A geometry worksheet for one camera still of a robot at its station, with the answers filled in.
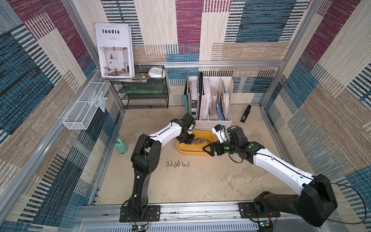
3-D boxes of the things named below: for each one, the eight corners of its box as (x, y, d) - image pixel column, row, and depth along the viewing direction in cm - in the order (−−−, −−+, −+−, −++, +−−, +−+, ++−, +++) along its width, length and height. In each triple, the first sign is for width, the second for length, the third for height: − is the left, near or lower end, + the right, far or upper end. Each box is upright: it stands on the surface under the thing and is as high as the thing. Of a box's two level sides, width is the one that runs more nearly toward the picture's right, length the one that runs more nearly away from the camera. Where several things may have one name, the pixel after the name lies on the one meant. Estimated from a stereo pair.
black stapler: (239, 121, 113) (241, 116, 109) (246, 109, 121) (248, 104, 117) (244, 123, 112) (246, 118, 108) (250, 110, 120) (252, 105, 116)
